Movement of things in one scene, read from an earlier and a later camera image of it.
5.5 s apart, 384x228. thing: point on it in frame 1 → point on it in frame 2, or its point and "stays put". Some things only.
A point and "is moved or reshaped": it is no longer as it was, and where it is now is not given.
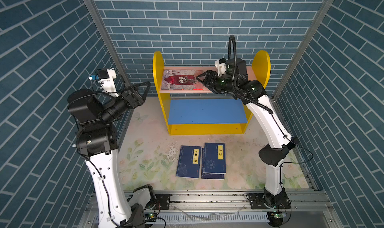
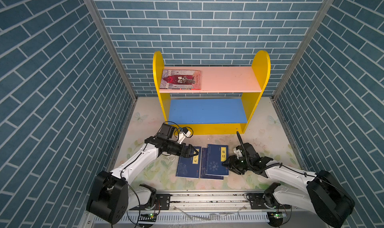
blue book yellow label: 214,158 is moved or reshaped
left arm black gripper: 136,102 → 190,146
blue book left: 189,162 stays put
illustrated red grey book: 180,79 stays put
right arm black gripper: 210,73 → 231,161
